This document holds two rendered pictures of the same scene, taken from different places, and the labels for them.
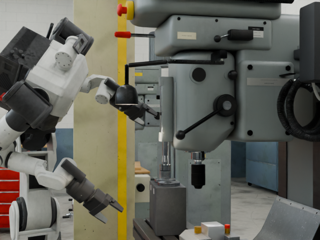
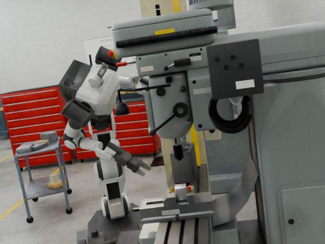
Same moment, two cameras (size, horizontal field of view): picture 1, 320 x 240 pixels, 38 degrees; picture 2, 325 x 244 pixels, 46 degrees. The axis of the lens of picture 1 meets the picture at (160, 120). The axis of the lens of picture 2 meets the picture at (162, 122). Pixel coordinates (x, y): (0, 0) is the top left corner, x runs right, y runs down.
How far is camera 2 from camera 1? 0.82 m
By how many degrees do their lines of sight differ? 23
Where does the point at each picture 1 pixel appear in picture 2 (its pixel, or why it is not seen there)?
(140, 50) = not seen: outside the picture
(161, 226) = (176, 177)
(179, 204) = (186, 163)
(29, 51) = (77, 77)
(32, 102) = (77, 114)
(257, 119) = (204, 116)
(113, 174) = not seen: hidden behind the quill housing
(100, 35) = not seen: hidden behind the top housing
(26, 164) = (89, 145)
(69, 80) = (102, 93)
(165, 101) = (147, 108)
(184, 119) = (157, 121)
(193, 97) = (159, 106)
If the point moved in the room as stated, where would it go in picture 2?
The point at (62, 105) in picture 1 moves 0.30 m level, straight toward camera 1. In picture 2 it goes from (100, 108) to (84, 118)
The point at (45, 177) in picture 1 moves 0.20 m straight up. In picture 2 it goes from (99, 153) to (93, 120)
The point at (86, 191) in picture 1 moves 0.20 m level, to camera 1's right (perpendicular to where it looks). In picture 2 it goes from (125, 160) to (156, 158)
